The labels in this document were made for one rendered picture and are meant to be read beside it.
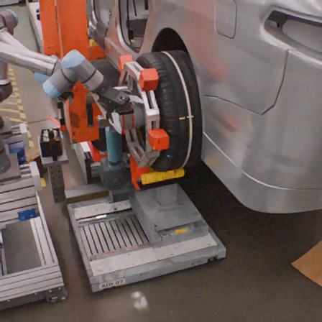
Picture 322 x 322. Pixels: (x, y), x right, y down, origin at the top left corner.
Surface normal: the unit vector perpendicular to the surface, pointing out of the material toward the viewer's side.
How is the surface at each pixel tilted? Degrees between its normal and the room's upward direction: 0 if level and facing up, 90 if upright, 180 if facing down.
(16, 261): 0
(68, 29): 90
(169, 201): 90
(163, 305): 0
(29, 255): 0
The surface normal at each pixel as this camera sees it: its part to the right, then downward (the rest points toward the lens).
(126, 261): 0.00, -0.86
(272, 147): -0.72, 0.39
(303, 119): -0.34, 0.47
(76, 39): 0.34, 0.47
